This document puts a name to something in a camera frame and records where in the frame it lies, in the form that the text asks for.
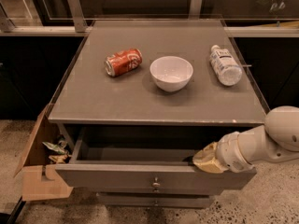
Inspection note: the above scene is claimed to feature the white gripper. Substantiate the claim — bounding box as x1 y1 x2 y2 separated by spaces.
192 132 253 174

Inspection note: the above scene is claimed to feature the grey top drawer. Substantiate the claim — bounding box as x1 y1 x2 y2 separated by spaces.
56 126 256 195

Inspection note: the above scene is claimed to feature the grey drawer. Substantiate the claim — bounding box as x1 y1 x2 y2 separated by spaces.
96 193 214 208
56 126 256 195

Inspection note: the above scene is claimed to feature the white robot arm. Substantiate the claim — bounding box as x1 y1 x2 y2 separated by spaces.
192 106 299 174

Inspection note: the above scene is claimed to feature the grey drawer cabinet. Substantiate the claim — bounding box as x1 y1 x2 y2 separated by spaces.
49 20 265 207

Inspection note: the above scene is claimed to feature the grey bottom drawer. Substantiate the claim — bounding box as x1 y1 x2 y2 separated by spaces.
96 193 214 208

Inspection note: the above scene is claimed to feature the clear plastic water bottle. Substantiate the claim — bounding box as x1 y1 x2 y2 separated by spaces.
209 45 242 86

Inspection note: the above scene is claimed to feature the white bowl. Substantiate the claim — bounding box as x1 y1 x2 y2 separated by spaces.
149 56 193 92

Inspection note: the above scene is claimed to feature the red soda can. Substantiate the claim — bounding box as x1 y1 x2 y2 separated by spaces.
105 49 142 77

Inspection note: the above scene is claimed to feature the clear acrylic guard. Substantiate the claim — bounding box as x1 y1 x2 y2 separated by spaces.
46 13 270 114

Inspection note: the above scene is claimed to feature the crumpled green wrapper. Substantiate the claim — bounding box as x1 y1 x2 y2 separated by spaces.
43 140 68 155

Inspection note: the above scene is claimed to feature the crumpled tan paper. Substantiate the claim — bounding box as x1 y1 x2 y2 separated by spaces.
49 155 71 164

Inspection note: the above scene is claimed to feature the cardboard box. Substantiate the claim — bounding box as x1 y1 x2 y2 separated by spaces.
14 107 73 201

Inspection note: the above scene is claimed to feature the right metal bracket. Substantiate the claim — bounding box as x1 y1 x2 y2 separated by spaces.
189 0 203 19

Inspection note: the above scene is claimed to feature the metal bracket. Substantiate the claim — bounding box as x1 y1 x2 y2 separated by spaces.
189 0 203 19
67 0 87 33

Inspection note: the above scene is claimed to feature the left metal bracket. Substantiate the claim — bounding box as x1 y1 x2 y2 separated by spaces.
67 0 87 33

